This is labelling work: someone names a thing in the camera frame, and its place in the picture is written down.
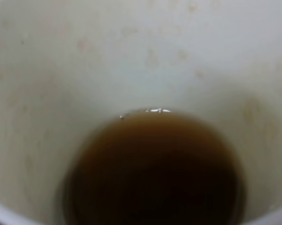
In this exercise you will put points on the pale green plastic cup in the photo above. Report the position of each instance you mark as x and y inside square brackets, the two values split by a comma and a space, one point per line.
[67, 66]

